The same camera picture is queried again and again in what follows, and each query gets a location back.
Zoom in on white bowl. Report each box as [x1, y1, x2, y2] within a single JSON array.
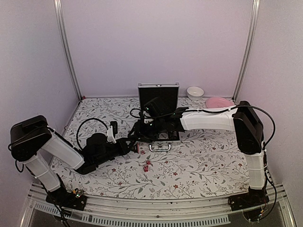
[[187, 87, 204, 100]]

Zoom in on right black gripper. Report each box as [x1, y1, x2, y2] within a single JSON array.
[[127, 117, 165, 144]]

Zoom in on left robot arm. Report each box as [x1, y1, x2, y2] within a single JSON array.
[[8, 115, 135, 205]]

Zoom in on aluminium poker case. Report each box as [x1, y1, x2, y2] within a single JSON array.
[[138, 82, 180, 152]]

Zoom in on left aluminium frame post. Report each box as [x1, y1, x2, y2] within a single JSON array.
[[53, 0, 82, 101]]

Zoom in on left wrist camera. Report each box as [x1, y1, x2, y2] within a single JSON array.
[[107, 121, 118, 144]]

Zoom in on front aluminium rail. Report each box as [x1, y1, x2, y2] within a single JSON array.
[[21, 183, 299, 227]]

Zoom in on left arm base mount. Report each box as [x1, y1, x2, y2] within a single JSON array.
[[45, 187, 87, 211]]

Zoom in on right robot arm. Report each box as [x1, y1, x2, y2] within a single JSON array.
[[127, 97, 267, 206]]

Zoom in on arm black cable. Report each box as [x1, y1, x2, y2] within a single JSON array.
[[187, 105, 277, 220], [77, 118, 112, 152]]

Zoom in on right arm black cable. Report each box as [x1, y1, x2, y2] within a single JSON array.
[[187, 105, 277, 220]]

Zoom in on right aluminium frame post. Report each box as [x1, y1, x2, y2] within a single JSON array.
[[232, 0, 260, 102]]

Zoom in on white dealer chip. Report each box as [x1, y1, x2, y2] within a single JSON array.
[[159, 132, 169, 140]]

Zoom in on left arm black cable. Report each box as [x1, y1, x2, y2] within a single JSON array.
[[77, 118, 112, 152]]

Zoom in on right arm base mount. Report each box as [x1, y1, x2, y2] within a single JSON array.
[[228, 187, 269, 211]]

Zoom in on aluminium frame post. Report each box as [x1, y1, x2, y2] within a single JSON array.
[[232, 0, 260, 102], [53, 0, 82, 101]]

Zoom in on pink plate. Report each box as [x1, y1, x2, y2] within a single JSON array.
[[206, 97, 234, 109]]

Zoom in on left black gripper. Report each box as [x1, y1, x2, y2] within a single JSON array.
[[95, 138, 136, 166]]

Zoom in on triangular all in button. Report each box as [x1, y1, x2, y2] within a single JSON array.
[[131, 144, 140, 153]]

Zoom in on floral table cloth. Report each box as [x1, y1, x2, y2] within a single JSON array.
[[50, 97, 250, 200]]

